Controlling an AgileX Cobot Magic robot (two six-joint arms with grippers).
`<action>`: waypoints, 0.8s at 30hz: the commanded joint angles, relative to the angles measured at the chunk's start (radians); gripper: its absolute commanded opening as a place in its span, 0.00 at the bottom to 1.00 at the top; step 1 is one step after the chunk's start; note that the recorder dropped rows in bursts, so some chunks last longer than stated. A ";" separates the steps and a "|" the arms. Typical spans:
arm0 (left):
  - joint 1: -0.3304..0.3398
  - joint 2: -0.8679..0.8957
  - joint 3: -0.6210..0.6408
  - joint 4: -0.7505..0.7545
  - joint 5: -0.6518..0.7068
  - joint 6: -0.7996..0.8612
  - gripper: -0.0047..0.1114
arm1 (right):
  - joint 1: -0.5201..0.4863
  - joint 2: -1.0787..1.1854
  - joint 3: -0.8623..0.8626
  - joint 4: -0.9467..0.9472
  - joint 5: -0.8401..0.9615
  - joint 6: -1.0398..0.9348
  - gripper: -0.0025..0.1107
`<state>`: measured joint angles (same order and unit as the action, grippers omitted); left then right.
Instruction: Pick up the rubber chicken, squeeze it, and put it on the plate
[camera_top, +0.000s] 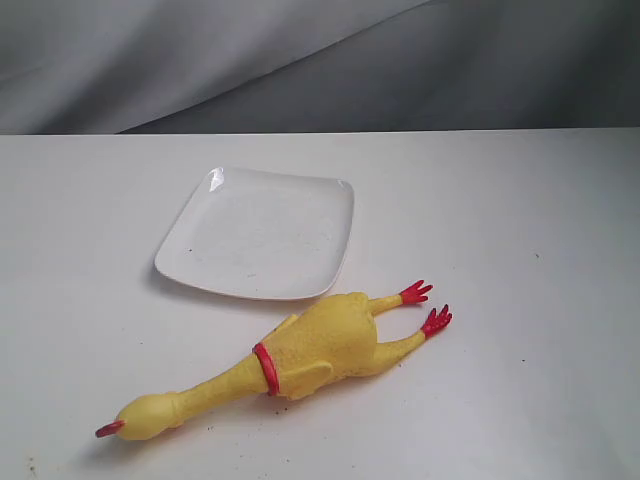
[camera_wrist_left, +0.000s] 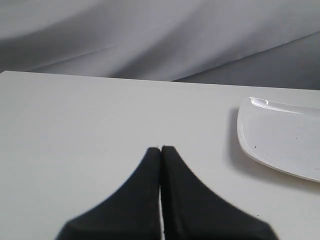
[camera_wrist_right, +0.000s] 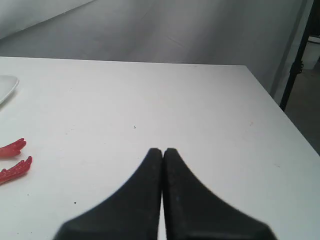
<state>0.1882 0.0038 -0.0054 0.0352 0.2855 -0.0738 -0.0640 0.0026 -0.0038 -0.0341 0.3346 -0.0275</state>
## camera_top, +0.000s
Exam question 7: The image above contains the yellow rubber chicken toy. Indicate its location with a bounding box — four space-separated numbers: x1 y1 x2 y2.
95 281 452 441

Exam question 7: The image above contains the white square plate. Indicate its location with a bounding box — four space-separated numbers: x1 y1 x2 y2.
154 166 355 301

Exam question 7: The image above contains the grey backdrop cloth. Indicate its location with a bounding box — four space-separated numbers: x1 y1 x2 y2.
1 1 639 134

